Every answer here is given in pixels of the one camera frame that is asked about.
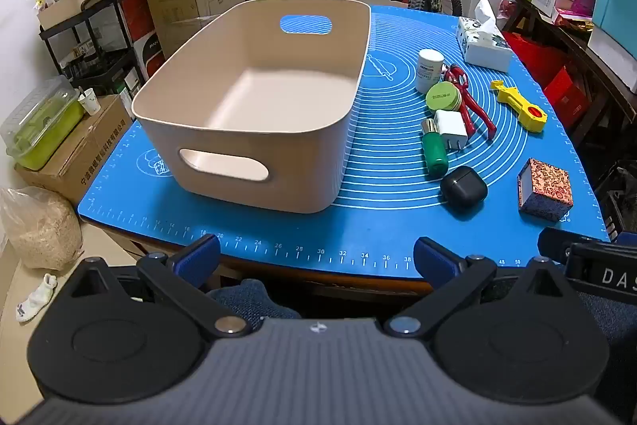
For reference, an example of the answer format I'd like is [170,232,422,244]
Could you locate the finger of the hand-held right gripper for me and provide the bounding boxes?
[539,227,603,264]

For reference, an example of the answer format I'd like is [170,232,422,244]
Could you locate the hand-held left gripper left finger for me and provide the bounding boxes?
[62,234,252,340]

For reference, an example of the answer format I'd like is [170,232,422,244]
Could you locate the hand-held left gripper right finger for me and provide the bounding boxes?
[383,236,578,339]

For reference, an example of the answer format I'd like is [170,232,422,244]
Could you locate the black earbuds case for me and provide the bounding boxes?
[439,165,489,213]

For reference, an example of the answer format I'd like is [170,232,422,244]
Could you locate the green tube with gold cap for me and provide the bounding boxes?
[420,118,449,179]

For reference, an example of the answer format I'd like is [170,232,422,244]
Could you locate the white charger plug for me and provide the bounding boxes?
[434,109,469,153]

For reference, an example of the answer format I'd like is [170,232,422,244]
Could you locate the yellow wire stripper tool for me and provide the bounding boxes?
[490,80,548,134]

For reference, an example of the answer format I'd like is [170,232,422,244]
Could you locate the beige plastic storage basket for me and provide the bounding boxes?
[131,0,371,214]

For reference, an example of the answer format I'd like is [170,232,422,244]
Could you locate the patterned small box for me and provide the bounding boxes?
[516,158,574,223]

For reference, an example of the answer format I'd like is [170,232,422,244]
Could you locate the blue silicone mat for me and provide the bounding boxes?
[77,4,612,294]

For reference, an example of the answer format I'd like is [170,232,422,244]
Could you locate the person's leg in jeans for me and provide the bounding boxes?
[206,278,302,321]

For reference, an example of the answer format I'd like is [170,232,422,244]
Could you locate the red gift bag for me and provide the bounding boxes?
[502,31,561,92]
[542,65,593,129]

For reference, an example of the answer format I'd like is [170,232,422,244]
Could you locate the low brown cardboard box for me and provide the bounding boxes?
[14,94,135,207]

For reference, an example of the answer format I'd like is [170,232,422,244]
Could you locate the clear bag of grain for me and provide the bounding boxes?
[0,186,84,270]

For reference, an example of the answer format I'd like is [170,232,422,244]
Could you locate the green round tin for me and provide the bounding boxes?
[425,81,463,112]

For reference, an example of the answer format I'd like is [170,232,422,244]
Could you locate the white sock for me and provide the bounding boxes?
[15,273,59,323]

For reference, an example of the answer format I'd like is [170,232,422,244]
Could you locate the dark wooden side table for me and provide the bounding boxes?
[505,0,637,167]

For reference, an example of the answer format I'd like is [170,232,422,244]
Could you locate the paper cup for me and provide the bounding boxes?
[78,86,102,116]

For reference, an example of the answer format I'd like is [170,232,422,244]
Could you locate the white pill bottle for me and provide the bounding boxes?
[415,49,445,94]

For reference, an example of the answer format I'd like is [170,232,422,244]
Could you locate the green container with clear lid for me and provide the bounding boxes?
[0,75,85,172]

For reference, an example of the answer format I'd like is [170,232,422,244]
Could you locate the white tissue box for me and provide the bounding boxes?
[456,0,513,73]

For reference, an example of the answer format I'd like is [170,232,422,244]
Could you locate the black metal rack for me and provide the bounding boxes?
[39,0,150,100]

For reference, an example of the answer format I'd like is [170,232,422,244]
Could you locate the red and white box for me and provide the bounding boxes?
[119,0,167,84]

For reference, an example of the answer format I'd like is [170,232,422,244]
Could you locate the red handled pliers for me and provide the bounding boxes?
[443,64,498,141]

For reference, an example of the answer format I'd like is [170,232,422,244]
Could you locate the open cardboard box with handle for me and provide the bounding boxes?
[36,0,113,31]

